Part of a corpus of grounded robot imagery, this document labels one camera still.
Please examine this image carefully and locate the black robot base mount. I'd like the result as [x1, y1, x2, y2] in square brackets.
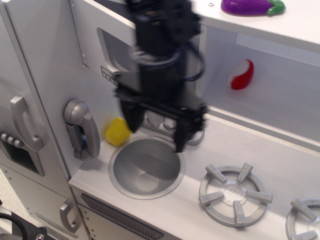
[0, 201, 52, 240]

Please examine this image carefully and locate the red white toy radish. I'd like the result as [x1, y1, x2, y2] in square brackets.
[227, 59, 255, 90]

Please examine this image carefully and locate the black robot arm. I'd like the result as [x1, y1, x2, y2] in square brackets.
[115, 0, 207, 153]

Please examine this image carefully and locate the grey fridge door handle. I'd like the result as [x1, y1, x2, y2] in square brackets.
[10, 95, 44, 152]

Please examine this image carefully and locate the white toy microwave door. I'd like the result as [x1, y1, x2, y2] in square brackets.
[70, 0, 136, 85]

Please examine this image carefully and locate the grey toy faucet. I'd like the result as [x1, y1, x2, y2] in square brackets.
[141, 110, 205, 146]

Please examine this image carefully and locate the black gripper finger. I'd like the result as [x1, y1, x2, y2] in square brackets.
[173, 118, 200, 153]
[120, 100, 145, 133]

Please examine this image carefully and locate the yellow toy bell pepper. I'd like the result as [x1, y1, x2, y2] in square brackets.
[104, 117, 132, 146]

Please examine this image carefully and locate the grey lower fridge handle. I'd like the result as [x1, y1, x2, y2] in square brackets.
[59, 200, 80, 234]

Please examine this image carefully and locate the grey toy telephone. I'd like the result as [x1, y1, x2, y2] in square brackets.
[63, 98, 100, 162]

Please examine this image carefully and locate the grey ice dispenser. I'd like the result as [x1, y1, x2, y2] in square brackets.
[0, 130, 45, 177]

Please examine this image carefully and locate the round metal sink bowl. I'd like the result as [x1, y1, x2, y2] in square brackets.
[108, 136, 186, 200]

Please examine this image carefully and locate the grey oven vent panel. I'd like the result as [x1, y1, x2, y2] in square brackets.
[81, 194, 164, 240]

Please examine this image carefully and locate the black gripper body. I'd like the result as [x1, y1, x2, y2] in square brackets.
[116, 57, 207, 131]

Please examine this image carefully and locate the purple toy eggplant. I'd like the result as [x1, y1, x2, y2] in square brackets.
[220, 0, 286, 17]

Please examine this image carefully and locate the grey stove burner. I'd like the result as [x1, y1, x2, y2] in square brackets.
[198, 163, 273, 228]
[285, 198, 320, 240]

